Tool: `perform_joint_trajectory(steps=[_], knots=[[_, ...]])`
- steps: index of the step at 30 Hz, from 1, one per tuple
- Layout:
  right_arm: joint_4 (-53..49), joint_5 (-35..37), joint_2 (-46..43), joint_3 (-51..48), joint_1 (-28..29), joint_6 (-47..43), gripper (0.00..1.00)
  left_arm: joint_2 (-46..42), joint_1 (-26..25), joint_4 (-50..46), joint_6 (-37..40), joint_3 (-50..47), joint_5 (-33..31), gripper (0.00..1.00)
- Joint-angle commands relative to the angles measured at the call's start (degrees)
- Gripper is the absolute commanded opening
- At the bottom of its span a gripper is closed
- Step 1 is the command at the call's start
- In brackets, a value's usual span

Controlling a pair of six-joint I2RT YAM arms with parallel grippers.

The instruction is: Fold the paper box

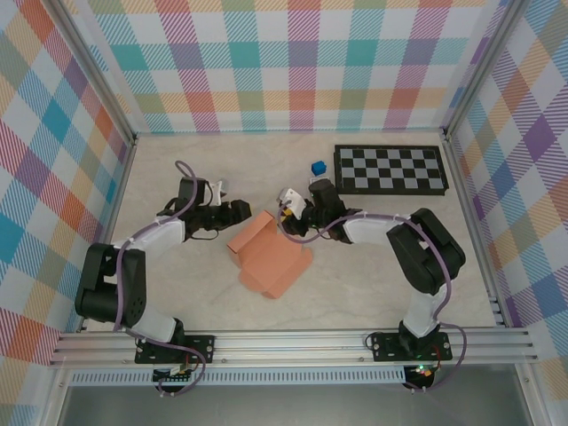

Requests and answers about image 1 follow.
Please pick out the pink paper box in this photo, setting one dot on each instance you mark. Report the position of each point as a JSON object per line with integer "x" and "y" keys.
{"x": 270, "y": 257}

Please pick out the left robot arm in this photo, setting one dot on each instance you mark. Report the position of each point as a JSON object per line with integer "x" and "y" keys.
{"x": 111, "y": 284}

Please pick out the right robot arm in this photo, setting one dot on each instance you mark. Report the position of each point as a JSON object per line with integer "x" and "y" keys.
{"x": 426, "y": 253}

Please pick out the blue playing cards pack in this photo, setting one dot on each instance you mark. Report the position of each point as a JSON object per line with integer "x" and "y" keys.
{"x": 316, "y": 180}

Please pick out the blue toy brick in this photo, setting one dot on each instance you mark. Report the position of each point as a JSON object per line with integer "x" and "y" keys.
{"x": 319, "y": 168}

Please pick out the black grey chessboard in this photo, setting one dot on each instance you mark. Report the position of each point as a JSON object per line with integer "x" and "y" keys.
{"x": 399, "y": 171}

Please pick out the aluminium frame side rail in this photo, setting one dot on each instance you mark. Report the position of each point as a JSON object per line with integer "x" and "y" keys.
{"x": 462, "y": 186}
{"x": 120, "y": 186}

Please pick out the thin aluminium wall rail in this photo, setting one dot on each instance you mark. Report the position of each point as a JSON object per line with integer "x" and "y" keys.
{"x": 199, "y": 132}

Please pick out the wide aluminium mounting rail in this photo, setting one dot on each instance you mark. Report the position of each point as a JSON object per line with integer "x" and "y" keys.
{"x": 288, "y": 346}

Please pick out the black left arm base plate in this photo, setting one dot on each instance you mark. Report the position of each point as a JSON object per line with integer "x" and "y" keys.
{"x": 202, "y": 348}

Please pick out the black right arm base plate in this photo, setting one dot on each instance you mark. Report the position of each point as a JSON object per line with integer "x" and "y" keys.
{"x": 386, "y": 348}

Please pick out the aluminium frame post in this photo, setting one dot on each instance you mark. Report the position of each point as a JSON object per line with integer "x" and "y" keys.
{"x": 93, "y": 66}
{"x": 483, "y": 66}

